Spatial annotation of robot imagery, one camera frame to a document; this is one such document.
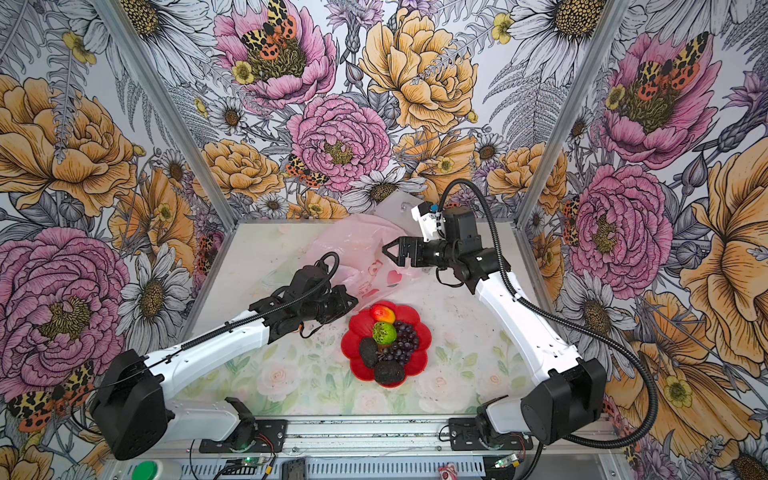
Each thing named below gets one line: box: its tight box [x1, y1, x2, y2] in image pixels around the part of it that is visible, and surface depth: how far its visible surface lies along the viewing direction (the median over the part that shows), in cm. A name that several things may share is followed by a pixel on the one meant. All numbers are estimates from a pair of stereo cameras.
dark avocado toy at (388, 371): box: [374, 360, 405, 385], surface depth 79 cm
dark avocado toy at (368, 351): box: [360, 337, 378, 369], surface depth 85 cm
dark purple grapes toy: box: [376, 320, 419, 365], surface depth 87 cm
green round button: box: [132, 460, 158, 480], surface depth 63 cm
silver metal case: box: [372, 189, 425, 238], surface depth 107 cm
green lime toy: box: [372, 321, 397, 345], surface depth 87 cm
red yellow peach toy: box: [373, 305, 396, 323], surface depth 92 cm
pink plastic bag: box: [300, 214, 423, 306], surface depth 96 cm
